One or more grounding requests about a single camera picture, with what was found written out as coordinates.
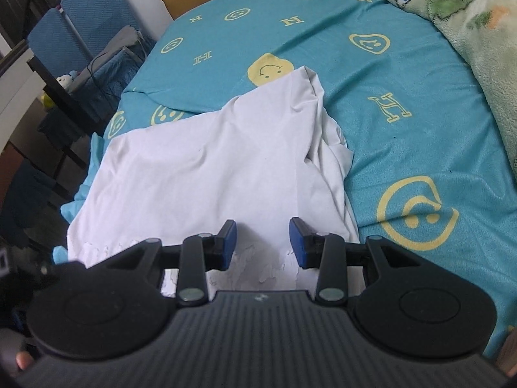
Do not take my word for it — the teal smiley print bedsheet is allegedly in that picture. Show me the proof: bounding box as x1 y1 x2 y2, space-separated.
52 0 517 362

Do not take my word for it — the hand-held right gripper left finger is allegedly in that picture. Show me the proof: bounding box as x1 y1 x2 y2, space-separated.
87 219 238 307

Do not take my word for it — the black cable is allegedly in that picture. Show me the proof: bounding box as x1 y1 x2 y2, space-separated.
87 50 122 108

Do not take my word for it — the white t-shirt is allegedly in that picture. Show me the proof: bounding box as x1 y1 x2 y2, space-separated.
67 66 360 297

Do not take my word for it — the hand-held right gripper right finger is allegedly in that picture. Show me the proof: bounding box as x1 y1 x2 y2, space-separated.
289 217 425 306

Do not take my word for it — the black desk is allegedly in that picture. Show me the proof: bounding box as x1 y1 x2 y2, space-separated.
26 54 106 195

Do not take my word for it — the blue fabric chair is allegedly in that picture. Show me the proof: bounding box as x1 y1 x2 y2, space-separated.
27 0 158 118

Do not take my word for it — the small plush toy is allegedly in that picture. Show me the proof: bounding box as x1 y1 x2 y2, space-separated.
56 70 78 92

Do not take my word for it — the dark window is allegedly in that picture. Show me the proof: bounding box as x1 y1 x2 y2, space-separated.
0 0 77 55

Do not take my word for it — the grey cloth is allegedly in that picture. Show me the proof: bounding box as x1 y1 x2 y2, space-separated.
75 24 146 85

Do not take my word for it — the green cartoon print blanket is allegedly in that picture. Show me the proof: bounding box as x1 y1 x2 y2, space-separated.
323 0 517 158

